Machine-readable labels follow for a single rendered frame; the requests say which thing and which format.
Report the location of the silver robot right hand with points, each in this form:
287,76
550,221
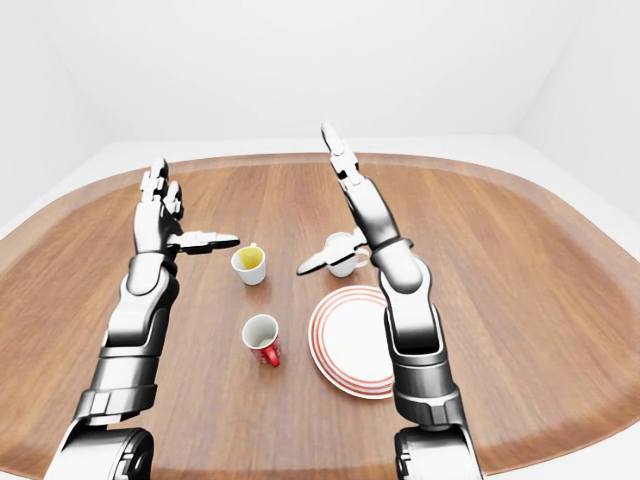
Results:
372,210

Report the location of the silver robot left hand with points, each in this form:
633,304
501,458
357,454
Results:
152,225

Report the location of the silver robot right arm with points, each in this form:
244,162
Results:
417,345

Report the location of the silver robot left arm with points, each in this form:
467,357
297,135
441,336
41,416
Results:
131,330

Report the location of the white mug with yellow inside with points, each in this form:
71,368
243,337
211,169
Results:
249,265

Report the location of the white plate with red rings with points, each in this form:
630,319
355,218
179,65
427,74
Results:
350,345

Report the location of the red mug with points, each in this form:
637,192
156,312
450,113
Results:
262,340

